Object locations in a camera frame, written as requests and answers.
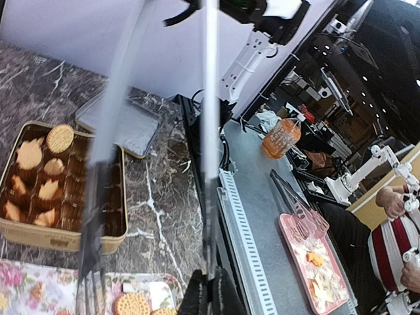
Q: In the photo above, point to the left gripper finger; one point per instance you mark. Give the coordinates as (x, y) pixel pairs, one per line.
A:
(216, 296)

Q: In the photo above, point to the flower cookie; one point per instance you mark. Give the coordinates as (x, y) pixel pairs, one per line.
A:
(29, 154)

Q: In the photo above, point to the floral rectangular tray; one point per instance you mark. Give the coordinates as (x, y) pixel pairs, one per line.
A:
(33, 289)

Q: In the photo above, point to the gold cookie tin box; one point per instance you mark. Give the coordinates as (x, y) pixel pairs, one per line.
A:
(43, 206)

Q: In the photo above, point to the orange drink bottle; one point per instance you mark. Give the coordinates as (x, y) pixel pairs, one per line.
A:
(282, 137)

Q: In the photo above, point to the silver tin lid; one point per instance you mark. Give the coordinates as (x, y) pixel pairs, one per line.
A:
(138, 126)

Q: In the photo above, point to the white cable duct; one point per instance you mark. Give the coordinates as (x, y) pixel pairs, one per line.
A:
(249, 267)

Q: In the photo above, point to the pink tray outside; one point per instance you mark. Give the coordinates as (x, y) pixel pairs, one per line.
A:
(319, 272)

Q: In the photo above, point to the metal serving tongs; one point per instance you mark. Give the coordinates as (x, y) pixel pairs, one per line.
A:
(116, 124)

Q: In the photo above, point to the person in striped shirt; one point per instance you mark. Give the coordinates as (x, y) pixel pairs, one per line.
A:
(394, 249)

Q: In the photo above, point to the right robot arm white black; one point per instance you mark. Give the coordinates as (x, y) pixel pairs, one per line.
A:
(274, 24)

